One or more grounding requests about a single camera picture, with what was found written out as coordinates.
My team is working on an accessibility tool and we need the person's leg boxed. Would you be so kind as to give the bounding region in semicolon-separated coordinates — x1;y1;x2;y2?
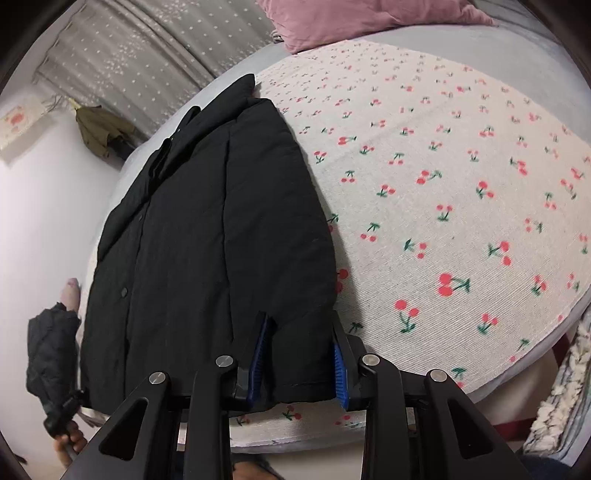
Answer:
231;457;289;480

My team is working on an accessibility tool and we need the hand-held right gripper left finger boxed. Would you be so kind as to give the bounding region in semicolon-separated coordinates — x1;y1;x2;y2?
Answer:
60;311;275;480

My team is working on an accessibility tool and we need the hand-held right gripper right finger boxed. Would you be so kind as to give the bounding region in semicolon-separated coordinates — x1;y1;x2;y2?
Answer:
331;314;532;480

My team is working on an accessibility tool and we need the pale wall hanging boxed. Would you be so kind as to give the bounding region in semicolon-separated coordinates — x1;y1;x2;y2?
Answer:
0;102;51;162

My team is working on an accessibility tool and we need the grey dotted curtain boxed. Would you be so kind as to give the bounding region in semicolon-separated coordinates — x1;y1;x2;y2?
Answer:
34;0;278;139

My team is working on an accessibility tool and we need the cherry print blanket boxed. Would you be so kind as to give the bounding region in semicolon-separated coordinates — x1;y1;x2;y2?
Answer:
228;41;591;450

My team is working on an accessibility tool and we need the white fringed cloth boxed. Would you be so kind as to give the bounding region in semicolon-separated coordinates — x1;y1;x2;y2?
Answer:
524;314;591;457

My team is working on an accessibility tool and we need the white bed base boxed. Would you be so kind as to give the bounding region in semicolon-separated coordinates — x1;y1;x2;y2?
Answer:
231;351;568;480

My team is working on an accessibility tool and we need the pink pillow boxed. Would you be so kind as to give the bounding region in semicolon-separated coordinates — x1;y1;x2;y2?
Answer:
256;0;495;55

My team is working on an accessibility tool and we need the person's left hand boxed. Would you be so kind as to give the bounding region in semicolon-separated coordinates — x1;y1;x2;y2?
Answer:
52;427;89;468

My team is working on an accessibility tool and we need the light grey bed sheet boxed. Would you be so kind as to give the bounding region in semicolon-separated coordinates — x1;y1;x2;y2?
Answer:
90;4;591;407

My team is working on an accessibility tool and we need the olive green cloth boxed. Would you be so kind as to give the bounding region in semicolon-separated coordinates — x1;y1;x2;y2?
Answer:
69;98;139;160

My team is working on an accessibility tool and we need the black jacket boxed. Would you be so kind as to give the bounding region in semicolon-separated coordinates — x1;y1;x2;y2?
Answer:
79;74;337;411

